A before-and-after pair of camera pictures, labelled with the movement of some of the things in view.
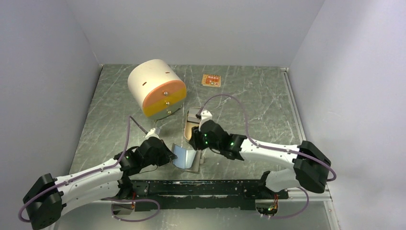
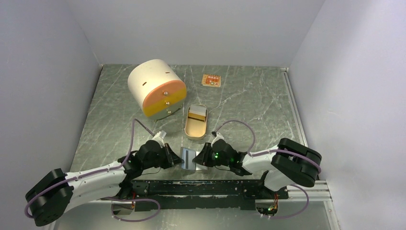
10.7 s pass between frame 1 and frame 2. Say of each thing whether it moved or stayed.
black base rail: stayed
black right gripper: moved
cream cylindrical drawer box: stayed
